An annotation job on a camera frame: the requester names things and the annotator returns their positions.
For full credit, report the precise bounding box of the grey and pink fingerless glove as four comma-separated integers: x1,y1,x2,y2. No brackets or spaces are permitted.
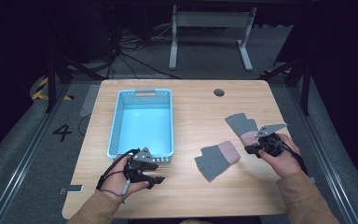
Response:
194,140,241,183
224,112,260,147

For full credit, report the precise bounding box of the person's right hand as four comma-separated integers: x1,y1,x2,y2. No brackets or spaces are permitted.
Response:
256,133,302,179

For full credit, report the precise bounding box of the bundle of black floor cables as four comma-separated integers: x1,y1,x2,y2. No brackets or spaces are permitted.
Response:
104,26,182,80

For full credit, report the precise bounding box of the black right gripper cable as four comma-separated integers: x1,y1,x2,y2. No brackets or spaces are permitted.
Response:
269,137,310,175

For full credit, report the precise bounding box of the grey floor tape strip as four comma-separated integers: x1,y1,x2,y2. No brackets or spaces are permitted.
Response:
79,84,101,118

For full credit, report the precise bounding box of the aluminium floor rail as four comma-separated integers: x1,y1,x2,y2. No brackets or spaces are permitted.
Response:
286,86,358,224
0,83,73,224

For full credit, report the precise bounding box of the black metal stand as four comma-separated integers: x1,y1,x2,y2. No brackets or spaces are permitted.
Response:
260,55,312,117
44,50,107,114

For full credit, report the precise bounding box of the thin black floor cable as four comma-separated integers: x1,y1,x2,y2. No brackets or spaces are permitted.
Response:
76,113,93,137

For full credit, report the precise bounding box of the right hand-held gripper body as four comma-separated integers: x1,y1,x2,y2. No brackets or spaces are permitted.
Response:
254,122,289,157

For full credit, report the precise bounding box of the light blue plastic basket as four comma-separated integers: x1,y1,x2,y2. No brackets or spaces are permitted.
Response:
106,88,175,164

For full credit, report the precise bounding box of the person's left hand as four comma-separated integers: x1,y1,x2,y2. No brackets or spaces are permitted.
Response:
100,154,150,202

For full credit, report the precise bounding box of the white metal table frame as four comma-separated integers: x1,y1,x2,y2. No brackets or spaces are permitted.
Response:
168,4,258,73

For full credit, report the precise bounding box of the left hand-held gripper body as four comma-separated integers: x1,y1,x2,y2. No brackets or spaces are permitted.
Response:
123,147,160,185

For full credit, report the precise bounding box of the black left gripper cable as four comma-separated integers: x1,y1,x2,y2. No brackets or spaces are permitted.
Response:
95,148,142,191

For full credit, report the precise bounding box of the grey cable with plug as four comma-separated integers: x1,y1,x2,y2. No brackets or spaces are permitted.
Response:
100,177,132,205

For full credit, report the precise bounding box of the yellow and black floor tape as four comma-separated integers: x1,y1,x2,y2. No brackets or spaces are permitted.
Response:
31,77,75,102

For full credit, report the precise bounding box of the small grey floor bracket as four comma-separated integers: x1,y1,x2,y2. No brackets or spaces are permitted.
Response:
58,184,85,196

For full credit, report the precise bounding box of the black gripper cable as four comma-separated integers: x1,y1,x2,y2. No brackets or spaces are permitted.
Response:
269,137,310,175
95,148,142,191

